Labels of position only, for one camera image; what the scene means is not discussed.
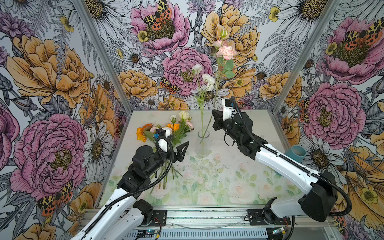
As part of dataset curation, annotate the aluminium corner post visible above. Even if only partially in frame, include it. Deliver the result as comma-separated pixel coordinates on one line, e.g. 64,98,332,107
70,0,133,115
271,0,341,113

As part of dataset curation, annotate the pink carnation flower stem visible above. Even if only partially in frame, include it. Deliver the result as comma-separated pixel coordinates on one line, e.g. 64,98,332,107
203,29,239,142

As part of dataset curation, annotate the right aluminium corner post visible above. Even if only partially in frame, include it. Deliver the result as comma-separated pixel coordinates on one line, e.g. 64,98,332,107
271,0,341,113

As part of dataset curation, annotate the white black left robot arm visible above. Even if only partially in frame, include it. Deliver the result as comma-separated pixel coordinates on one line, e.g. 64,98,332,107
73,137,190,240

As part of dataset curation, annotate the pink white rose stem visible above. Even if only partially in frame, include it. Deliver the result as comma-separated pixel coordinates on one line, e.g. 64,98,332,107
172,120,194,145

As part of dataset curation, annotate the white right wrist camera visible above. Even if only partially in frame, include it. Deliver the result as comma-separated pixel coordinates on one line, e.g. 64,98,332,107
222,99,235,121

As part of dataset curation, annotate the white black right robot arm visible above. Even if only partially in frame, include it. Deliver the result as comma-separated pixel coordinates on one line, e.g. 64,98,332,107
212,110,353,224

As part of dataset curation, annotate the teal cylindrical vase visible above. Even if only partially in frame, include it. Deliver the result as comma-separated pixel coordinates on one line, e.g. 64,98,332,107
284,145,307,164

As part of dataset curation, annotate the left aluminium corner post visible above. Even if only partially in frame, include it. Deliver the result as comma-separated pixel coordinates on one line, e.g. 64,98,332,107
70,0,133,115

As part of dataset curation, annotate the green circuit board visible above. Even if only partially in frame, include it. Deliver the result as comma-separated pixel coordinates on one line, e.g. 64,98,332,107
135,229,161,240

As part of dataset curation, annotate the orange flower stem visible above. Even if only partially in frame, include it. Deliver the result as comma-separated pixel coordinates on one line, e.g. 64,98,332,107
167,123,180,132

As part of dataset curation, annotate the aluminium front rail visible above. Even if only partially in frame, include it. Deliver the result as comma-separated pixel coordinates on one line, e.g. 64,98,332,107
79,205,336,230

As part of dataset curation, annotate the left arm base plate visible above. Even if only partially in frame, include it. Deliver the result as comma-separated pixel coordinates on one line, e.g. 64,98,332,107
149,210,168,227

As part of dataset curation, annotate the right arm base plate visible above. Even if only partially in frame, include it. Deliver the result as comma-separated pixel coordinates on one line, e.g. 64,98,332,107
246,209,291,226

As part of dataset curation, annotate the clear glass vase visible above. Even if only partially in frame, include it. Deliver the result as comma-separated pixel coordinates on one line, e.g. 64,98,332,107
195,130,211,158

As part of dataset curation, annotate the orange yellow ranunculus stem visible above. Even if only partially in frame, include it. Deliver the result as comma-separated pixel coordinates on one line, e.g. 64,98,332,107
137,124,153,143

